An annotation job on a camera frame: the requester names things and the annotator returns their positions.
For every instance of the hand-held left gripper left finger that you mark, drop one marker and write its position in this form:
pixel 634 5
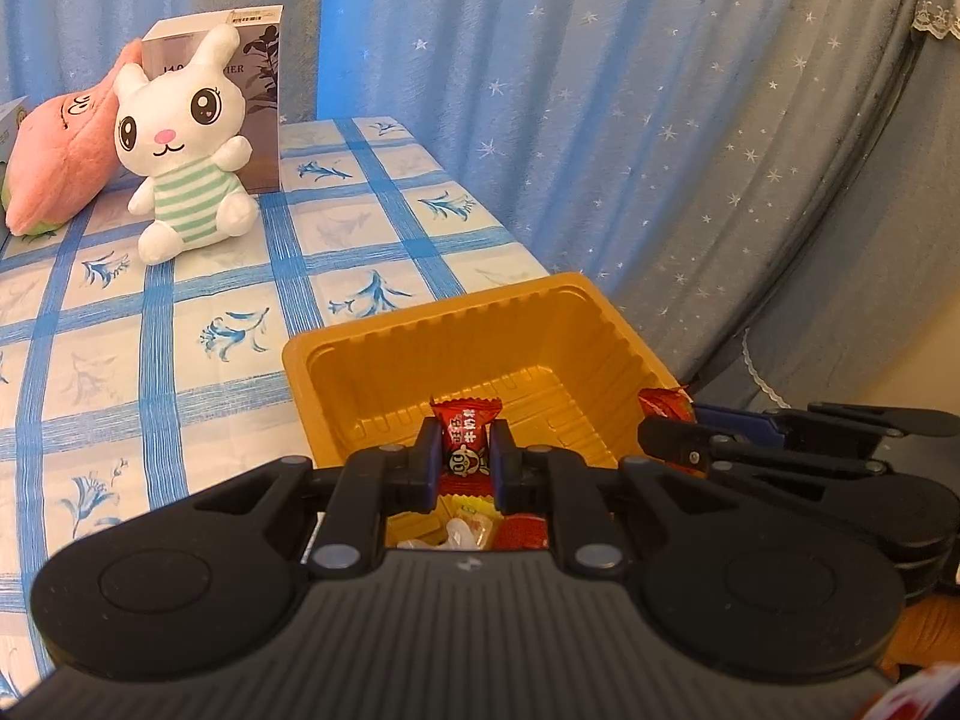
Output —
pixel 429 465

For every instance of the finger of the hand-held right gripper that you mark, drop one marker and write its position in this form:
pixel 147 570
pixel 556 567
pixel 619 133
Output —
pixel 742 424
pixel 675 439

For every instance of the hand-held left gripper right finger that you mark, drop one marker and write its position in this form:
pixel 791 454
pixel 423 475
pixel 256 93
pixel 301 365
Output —
pixel 502 465

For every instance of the red candy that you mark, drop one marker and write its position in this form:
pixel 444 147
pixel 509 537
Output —
pixel 465 439
pixel 664 401

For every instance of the yellow candy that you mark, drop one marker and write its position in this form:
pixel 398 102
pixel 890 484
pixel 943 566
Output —
pixel 474 508

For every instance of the large red snack packet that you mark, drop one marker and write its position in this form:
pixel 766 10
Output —
pixel 525 531

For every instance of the clear candy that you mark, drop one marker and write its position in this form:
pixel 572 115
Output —
pixel 465 534

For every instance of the orange plastic tray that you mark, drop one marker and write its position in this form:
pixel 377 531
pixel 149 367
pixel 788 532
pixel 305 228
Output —
pixel 465 345

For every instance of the person's right hand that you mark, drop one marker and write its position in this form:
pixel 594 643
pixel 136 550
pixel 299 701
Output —
pixel 930 634

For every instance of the red white printed cloth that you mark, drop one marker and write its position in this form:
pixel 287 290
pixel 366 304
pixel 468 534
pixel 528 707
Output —
pixel 915 697

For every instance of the grey lace-trimmed cover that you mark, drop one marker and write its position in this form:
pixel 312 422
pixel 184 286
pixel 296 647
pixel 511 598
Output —
pixel 900 277

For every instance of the blue checked floral tablecloth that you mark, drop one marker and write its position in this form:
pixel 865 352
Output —
pixel 225 390

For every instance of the grey starry curtain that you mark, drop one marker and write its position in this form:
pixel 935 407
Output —
pixel 750 202

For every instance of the blue starry sheer curtain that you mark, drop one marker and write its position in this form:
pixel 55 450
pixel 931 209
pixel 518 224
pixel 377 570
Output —
pixel 487 90

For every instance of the grey floral cardboard box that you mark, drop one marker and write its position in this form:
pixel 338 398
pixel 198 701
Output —
pixel 262 112

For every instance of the white rabbit plush toy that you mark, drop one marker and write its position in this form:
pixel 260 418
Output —
pixel 180 127

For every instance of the pink plush toy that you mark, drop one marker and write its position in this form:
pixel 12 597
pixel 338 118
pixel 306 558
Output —
pixel 60 150

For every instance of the green cardboard box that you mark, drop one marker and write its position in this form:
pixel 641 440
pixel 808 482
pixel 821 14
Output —
pixel 7 127

